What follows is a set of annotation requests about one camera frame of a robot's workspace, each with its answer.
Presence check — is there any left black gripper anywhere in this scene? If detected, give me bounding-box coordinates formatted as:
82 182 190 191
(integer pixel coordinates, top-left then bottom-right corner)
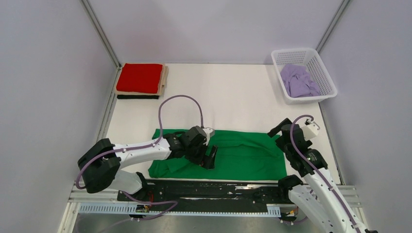
185 140 217 168

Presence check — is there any green t shirt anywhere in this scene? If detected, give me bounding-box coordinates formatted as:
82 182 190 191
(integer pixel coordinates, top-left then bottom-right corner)
148 130 287 181

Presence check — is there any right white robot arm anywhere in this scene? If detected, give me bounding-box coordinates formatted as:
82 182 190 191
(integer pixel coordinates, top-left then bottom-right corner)
267 115 370 233

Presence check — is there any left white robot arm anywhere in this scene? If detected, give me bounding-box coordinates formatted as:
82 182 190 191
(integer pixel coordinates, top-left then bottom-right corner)
76 126 218 200

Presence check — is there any purple t shirt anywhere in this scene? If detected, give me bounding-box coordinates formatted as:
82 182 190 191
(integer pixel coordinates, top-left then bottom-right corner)
280 64 321 98

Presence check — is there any white plastic basket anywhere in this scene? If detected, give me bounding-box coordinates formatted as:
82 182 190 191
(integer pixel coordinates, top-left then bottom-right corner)
271 48 338 105

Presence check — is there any folded red t shirt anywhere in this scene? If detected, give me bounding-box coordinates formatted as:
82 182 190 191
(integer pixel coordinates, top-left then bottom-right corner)
116 63 164 95

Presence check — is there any folded black t shirt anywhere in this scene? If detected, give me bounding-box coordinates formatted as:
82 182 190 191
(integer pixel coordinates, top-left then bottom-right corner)
117 95 160 100

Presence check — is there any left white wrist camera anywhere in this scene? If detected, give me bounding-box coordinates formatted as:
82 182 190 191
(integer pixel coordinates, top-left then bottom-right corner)
203 127 215 145

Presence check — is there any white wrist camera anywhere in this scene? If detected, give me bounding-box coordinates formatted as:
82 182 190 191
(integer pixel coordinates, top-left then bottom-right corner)
203 127 215 145
301 118 320 141

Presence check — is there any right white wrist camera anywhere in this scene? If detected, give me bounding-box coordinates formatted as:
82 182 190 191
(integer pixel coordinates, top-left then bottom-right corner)
301 118 320 141

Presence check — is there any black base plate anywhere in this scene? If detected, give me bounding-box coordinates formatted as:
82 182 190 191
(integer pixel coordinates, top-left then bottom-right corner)
132 179 297 212

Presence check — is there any white slotted cable duct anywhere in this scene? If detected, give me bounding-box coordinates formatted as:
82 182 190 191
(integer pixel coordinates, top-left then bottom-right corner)
78 203 281 217

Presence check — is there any aluminium rail frame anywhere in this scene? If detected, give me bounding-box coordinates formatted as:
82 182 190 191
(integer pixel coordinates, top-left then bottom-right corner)
61 184 371 233

